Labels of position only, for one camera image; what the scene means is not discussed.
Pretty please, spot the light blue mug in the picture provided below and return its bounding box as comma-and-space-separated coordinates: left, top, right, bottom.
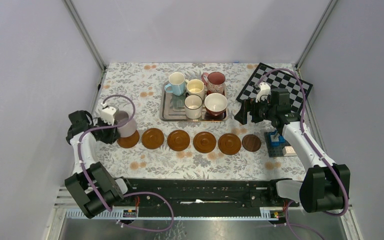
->
164, 72, 189, 96

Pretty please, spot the blue toy brick stack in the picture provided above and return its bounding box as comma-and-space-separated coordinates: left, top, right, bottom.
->
267, 130, 286, 147

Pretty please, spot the white ribbed mug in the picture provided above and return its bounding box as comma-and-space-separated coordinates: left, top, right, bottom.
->
184, 95, 203, 120

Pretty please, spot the floral tablecloth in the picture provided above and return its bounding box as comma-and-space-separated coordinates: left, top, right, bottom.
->
95, 62, 306, 181

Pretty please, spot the white cup on red saucer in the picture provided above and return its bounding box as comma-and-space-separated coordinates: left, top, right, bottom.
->
204, 93, 228, 116

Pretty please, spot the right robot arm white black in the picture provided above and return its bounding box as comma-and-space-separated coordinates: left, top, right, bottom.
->
234, 88, 351, 217

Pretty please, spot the cream yellow mug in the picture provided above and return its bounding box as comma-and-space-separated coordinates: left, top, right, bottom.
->
186, 79, 205, 100

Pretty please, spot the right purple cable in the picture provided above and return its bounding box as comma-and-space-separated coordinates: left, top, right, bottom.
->
256, 67, 350, 240

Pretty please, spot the dark walnut round coaster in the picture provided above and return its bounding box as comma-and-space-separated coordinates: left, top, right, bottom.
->
241, 134, 262, 152

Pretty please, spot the metal serving tray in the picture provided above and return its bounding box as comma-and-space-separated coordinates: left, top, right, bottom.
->
160, 82, 228, 122

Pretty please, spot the pink mug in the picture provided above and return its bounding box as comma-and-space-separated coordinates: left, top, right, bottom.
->
201, 71, 226, 94

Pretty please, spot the lilac mug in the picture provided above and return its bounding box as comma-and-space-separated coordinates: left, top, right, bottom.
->
114, 110, 137, 138

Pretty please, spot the black white chessboard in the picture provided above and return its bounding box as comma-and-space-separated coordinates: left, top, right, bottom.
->
236, 63, 303, 113

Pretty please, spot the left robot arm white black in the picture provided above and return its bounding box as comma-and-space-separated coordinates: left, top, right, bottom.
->
64, 110, 135, 219

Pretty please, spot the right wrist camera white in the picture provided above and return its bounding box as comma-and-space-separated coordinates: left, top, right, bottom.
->
255, 81, 271, 103

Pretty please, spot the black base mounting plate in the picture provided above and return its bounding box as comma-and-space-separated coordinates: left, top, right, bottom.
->
115, 178, 289, 219

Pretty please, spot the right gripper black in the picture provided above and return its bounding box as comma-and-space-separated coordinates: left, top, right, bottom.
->
234, 95, 276, 125

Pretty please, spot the brown wooden coaster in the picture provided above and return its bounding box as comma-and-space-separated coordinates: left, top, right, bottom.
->
117, 130, 140, 149
193, 131, 217, 154
167, 129, 190, 152
217, 133, 242, 155
141, 128, 165, 150

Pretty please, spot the dark grey brick baseplate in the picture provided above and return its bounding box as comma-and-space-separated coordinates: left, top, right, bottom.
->
264, 132, 291, 158

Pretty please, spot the white toy brick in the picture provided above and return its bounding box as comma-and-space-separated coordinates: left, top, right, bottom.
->
282, 146, 297, 157

